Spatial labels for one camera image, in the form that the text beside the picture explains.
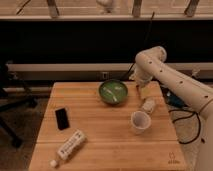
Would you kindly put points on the black office chair base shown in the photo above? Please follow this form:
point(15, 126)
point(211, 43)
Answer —
point(6, 76)

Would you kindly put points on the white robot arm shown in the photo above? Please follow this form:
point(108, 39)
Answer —
point(198, 96)

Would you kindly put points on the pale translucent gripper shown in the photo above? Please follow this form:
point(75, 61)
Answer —
point(144, 92)

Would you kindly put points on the green ceramic bowl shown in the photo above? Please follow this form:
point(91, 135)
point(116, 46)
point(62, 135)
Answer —
point(113, 91)

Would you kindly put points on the white tube with cap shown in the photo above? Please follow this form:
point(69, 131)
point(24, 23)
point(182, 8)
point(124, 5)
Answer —
point(68, 147)

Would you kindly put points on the black smartphone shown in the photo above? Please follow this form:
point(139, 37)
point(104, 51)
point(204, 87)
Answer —
point(62, 119)

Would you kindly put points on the white wall outlet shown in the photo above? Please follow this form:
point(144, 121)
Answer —
point(105, 75)

